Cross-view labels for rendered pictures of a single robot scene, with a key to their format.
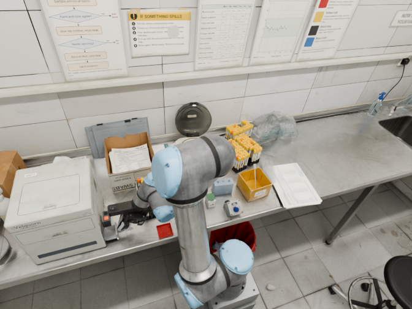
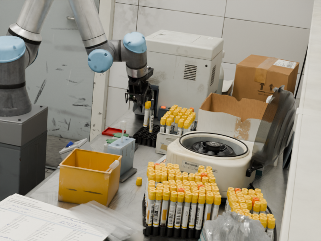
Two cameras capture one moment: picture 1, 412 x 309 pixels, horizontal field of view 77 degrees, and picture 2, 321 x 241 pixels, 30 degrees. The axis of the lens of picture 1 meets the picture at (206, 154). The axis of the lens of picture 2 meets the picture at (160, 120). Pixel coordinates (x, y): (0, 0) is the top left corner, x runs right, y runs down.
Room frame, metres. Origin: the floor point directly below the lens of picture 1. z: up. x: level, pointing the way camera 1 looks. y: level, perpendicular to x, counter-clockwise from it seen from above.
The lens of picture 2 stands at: (1.92, -1.36, 1.55)
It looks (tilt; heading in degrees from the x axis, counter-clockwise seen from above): 17 degrees down; 126
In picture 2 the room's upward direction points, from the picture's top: 6 degrees clockwise
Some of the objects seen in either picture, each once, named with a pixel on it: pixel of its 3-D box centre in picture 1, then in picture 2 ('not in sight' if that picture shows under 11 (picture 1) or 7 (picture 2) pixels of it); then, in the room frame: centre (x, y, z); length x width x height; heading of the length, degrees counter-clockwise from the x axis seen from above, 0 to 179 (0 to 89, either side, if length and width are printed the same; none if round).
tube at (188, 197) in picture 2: not in sight; (186, 214); (1.24, -0.27, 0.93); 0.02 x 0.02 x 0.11
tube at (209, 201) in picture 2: not in sight; (207, 215); (1.28, -0.24, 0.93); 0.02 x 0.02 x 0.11
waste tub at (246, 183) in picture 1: (253, 184); (90, 177); (0.94, -0.27, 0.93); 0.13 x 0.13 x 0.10; 28
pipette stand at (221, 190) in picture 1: (222, 187); (120, 158); (0.89, -0.10, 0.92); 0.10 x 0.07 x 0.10; 105
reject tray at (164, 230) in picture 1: (164, 230); (113, 132); (0.64, 0.16, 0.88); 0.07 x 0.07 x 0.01; 23
